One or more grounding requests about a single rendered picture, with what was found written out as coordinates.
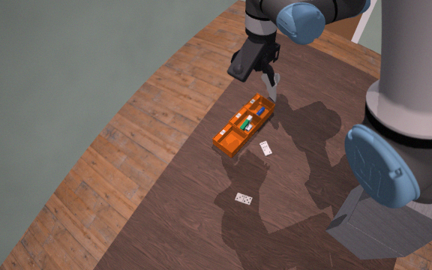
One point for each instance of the white domino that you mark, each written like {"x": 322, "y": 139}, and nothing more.
{"x": 243, "y": 198}
{"x": 265, "y": 148}

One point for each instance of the orange rack of bins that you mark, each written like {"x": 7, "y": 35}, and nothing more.
{"x": 231, "y": 138}

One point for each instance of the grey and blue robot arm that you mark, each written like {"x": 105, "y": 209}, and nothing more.
{"x": 390, "y": 152}

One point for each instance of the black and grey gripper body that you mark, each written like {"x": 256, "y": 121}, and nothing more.
{"x": 269, "y": 52}

